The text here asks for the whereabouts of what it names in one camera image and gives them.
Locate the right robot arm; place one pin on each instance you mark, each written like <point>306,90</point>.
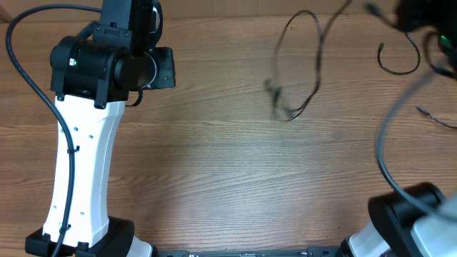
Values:
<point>418,220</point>

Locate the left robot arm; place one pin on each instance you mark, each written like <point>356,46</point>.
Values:
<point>93,74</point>

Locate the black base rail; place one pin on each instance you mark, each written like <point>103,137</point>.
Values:
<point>314,251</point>

